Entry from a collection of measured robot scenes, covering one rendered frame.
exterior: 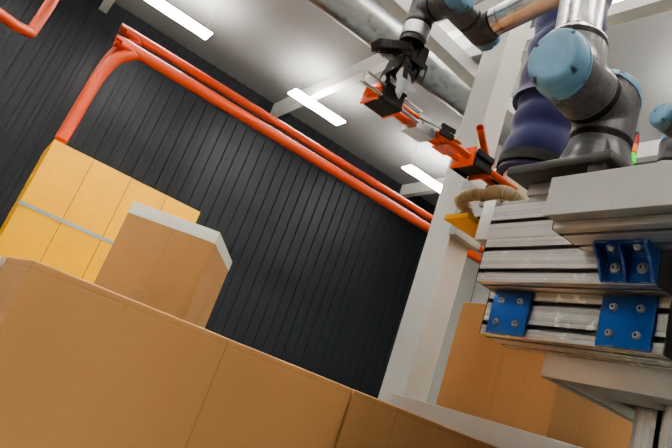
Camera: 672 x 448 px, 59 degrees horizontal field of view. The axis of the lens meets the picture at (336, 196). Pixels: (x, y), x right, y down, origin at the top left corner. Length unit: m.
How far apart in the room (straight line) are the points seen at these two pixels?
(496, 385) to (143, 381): 1.14
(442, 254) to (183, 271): 1.26
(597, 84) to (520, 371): 0.90
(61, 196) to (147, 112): 4.32
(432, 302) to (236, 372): 2.05
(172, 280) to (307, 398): 1.58
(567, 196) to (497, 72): 2.55
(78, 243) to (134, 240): 5.92
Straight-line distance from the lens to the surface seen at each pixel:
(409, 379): 2.91
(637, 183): 0.94
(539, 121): 1.94
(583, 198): 0.97
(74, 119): 9.04
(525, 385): 1.77
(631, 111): 1.28
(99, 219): 8.64
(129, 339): 0.92
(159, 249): 2.64
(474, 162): 1.70
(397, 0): 4.29
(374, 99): 1.53
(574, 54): 1.16
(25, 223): 8.50
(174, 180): 12.38
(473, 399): 1.87
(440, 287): 3.01
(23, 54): 12.33
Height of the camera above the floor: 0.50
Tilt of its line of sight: 19 degrees up
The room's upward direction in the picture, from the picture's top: 20 degrees clockwise
